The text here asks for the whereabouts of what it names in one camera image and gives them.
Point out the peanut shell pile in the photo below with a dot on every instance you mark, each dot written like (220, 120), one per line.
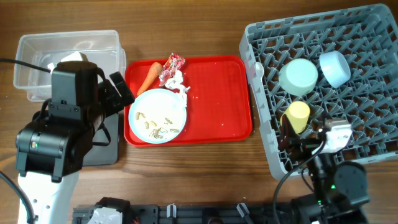
(164, 133)

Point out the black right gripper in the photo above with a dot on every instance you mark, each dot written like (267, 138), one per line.
(302, 146)

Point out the yellow plastic cup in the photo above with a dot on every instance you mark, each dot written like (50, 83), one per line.
(298, 114)

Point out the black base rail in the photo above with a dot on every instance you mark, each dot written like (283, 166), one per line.
(112, 210)

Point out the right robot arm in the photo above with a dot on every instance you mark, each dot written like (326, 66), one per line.
(339, 190)

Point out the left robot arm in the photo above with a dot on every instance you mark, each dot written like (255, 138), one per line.
(51, 148)

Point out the red plastic tray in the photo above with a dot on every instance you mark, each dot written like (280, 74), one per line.
(218, 108)

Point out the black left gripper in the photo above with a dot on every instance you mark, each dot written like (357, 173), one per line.
(116, 103)

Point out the mint green bowl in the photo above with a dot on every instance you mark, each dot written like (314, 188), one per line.
(298, 77)

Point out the white plastic spoon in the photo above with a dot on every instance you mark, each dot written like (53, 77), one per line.
(259, 70)

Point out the light blue bowl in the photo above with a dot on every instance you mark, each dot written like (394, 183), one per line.
(335, 68)

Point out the crumpled white tissue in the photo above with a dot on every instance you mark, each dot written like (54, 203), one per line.
(176, 83)

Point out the orange carrot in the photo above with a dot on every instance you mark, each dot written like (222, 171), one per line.
(153, 73)

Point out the black plastic bin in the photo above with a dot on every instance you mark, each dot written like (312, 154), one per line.
(105, 155)

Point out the red snack wrapper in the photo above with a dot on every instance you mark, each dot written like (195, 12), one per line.
(173, 63)

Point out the clear plastic bin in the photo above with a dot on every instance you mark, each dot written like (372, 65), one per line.
(101, 47)

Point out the light blue plate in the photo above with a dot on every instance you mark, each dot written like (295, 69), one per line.
(156, 104)

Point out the grey dishwasher rack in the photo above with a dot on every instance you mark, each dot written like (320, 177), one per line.
(367, 37)

